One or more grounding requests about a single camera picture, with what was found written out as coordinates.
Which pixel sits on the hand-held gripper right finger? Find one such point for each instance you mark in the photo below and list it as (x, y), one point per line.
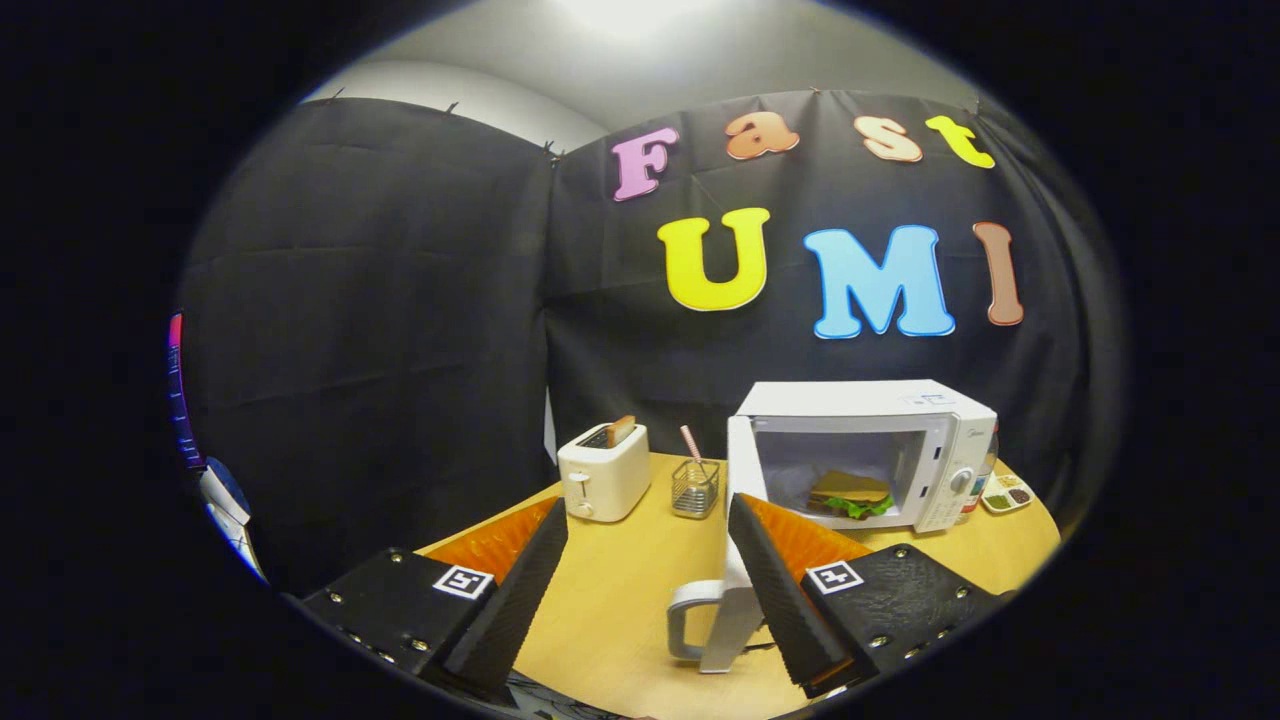
(785, 600)

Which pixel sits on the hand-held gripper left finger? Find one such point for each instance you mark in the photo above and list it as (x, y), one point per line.
(515, 600)

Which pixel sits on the sandwich with green lettuce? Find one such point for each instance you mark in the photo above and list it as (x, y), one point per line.
(850, 490)

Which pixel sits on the white microwave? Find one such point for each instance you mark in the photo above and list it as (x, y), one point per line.
(870, 400)

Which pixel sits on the white toaster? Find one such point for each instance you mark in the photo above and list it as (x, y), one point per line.
(600, 485)

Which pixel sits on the pink striped straw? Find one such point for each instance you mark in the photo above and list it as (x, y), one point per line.
(690, 442)

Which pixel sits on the toast slice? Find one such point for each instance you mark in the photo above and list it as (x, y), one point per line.
(620, 430)

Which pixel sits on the clear plastic bottle red label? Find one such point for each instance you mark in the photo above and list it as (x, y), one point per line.
(985, 470)

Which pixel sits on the white divided dish of beans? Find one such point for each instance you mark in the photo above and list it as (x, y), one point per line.
(1007, 495)

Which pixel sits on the white and blue object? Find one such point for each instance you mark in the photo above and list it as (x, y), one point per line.
(225, 505)

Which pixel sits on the lit purple screen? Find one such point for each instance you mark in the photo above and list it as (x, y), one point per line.
(180, 400)

